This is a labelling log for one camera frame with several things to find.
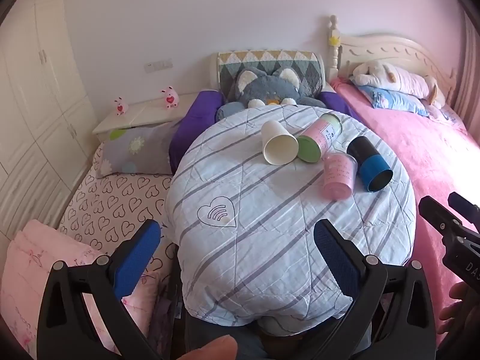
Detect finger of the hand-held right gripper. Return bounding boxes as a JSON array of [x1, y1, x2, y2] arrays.
[[448, 191, 480, 230], [418, 196, 480, 242]]

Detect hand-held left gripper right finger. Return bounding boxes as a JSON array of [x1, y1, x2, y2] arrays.
[[300, 218, 436, 360]]

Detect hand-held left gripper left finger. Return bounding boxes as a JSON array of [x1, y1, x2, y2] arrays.
[[36, 218, 177, 360]]

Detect blue and black cup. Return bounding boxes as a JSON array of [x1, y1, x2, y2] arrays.
[[346, 136, 394, 193]]

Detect pink translucent cup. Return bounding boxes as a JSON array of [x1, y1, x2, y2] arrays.
[[321, 152, 359, 200]]

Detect pink and green canister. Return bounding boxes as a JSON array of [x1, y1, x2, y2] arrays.
[[297, 112, 343, 164]]

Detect white paper cup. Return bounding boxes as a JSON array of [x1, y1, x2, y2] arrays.
[[261, 119, 300, 165]]

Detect person's right hand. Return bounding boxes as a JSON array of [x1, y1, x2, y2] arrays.
[[437, 280, 480, 335]]

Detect person's left hand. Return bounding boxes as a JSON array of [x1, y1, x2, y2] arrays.
[[175, 335, 239, 360]]

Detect pink bedspread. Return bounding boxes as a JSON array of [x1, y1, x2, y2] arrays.
[[329, 76, 480, 346]]

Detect heart print bed sheet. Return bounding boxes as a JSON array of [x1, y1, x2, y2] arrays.
[[58, 146, 181, 283]]

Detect striped light blue quilt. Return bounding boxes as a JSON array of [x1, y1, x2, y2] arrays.
[[164, 103, 417, 337]]

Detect grey flower pillow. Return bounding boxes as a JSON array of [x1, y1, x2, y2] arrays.
[[94, 121, 181, 179]]

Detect folded pink blanket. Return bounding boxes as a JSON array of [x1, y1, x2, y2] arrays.
[[0, 219, 163, 360]]

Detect person's dark pants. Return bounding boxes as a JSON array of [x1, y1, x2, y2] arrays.
[[183, 307, 376, 360]]

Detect blue printed pillow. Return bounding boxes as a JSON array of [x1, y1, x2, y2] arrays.
[[356, 85, 430, 118]]

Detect pink curtain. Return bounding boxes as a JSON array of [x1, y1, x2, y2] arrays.
[[449, 7, 480, 133]]

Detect white nightstand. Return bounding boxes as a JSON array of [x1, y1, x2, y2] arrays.
[[92, 91, 200, 136]]

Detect white dog plush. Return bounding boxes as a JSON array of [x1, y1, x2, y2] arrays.
[[349, 61, 446, 107]]

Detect purple blanket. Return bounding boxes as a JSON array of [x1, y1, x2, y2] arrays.
[[168, 89, 363, 175]]

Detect cream bed headboard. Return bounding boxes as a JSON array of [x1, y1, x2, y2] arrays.
[[328, 14, 459, 106]]

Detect grey cat plush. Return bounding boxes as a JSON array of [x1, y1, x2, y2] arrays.
[[217, 66, 327, 123]]

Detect white wardrobe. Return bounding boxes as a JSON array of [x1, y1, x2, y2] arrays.
[[0, 0, 100, 249]]

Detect patchwork diamond cushion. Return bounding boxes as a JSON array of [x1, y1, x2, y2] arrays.
[[215, 49, 325, 95]]

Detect white wall socket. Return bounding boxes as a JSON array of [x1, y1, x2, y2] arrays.
[[144, 59, 173, 74]]

